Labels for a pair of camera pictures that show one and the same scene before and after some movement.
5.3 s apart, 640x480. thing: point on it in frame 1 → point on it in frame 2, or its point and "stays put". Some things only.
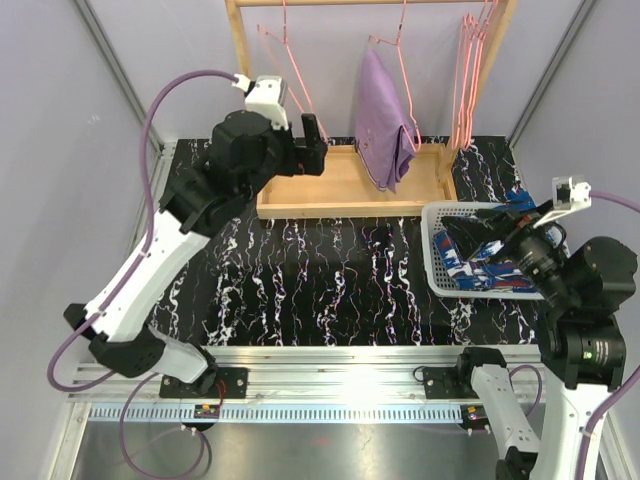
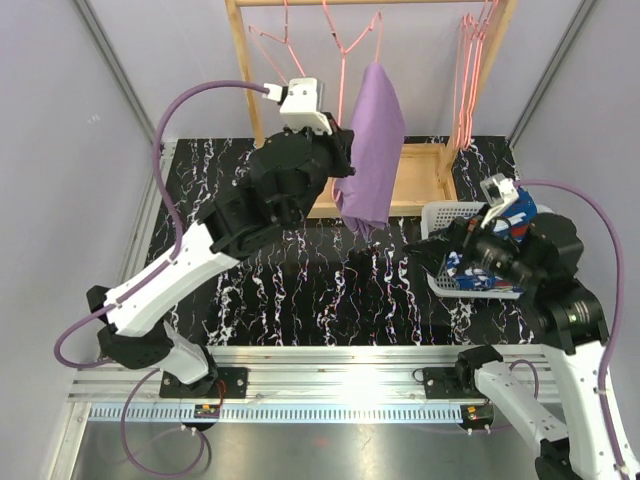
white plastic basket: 437,280 stays put
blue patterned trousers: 487,276 stays put
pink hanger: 404,85 → 344,52
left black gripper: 306,158 → 338,145
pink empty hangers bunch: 473,37 stays put
